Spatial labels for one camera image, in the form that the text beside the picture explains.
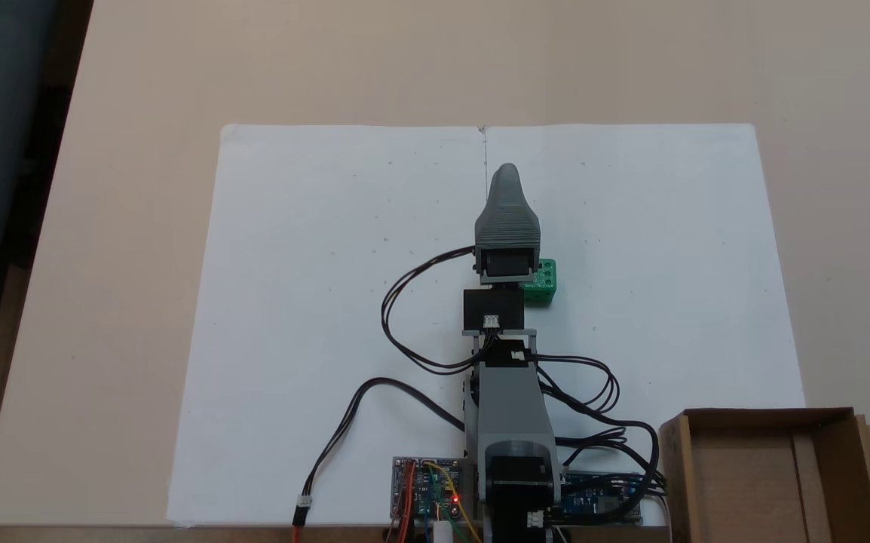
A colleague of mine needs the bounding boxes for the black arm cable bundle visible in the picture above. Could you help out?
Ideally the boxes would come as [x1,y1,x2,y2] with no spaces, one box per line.
[531,353,668,505]

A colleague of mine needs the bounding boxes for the brown cardboard box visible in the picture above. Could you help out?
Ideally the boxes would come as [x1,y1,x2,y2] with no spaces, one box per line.
[659,407,870,543]

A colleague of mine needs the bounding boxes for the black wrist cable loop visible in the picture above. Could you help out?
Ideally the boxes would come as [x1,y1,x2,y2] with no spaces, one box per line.
[380,247,485,376]

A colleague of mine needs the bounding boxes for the black cable with white connector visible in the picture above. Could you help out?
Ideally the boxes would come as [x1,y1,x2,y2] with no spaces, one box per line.
[292,377,467,543]

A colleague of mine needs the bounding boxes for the white paper sheet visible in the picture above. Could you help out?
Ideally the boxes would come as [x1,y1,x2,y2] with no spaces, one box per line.
[480,124,807,527]
[167,124,489,527]

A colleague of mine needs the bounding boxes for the circuit board with coloured wires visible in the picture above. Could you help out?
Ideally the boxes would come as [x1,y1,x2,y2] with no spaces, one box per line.
[391,456,475,523]

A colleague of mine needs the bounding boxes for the green dice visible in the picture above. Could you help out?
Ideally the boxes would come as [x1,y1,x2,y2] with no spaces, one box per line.
[522,259,557,305]

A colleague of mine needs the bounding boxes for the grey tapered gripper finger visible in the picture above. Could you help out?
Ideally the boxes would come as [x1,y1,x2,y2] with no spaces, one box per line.
[475,163,541,231]

